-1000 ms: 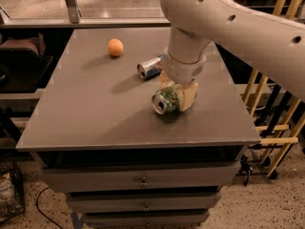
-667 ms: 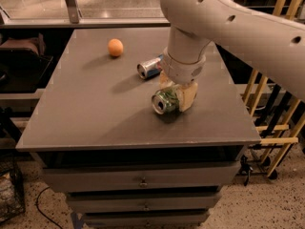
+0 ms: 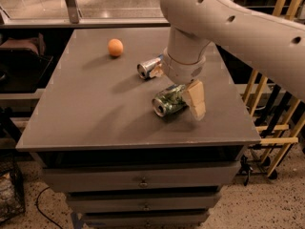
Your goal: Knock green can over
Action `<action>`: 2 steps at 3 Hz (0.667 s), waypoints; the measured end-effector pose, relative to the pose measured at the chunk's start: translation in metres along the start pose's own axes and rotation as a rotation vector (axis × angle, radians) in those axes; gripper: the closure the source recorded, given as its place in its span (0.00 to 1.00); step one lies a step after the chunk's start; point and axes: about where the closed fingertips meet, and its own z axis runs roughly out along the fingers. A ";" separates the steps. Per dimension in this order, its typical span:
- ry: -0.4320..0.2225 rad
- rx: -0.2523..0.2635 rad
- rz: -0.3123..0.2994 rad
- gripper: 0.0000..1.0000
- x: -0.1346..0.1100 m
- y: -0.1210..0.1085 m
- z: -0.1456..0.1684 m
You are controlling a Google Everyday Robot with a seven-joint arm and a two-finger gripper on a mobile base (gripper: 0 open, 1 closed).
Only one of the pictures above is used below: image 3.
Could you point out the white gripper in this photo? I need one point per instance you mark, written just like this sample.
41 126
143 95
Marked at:
183 71

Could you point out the green soda can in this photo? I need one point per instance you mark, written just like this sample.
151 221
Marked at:
169 101

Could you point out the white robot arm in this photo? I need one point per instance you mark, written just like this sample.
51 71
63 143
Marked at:
271 45

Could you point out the blue silver energy drink can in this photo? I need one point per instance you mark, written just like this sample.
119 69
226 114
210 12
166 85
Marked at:
144 68

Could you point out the orange fruit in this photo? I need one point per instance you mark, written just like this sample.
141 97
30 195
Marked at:
115 47

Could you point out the grey drawer cabinet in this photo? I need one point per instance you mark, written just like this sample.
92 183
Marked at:
97 112

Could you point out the top grey drawer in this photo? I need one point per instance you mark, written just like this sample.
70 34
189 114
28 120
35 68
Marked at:
143 177

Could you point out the grey drawer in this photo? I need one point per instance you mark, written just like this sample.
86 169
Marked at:
143 177
146 219
145 202

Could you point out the middle grey drawer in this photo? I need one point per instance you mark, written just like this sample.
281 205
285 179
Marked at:
145 202

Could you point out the bottom grey drawer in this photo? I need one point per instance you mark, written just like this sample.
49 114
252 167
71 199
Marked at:
146 219

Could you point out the dark chair at left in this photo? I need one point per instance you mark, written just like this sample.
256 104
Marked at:
23 64

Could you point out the metal window frame rail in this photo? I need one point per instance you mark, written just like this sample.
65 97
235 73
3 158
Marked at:
77 14

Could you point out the black wire basket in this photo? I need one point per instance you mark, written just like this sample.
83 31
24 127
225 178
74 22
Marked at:
12 198

